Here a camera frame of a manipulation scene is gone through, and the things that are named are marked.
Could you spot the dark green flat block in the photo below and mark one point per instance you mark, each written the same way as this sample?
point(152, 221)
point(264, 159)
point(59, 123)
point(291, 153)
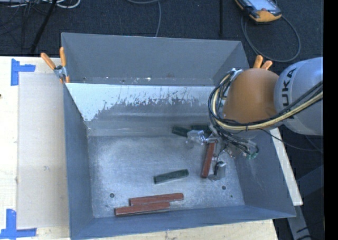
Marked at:
point(171, 176)
point(180, 130)

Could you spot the grey metal bin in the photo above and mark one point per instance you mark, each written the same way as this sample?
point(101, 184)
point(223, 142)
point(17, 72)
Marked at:
point(137, 154)

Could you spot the red-brown flat block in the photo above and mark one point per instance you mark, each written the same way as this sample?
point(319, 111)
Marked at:
point(155, 198)
point(208, 159)
point(140, 209)

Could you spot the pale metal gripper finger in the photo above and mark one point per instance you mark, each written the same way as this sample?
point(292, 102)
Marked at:
point(220, 170)
point(196, 136)

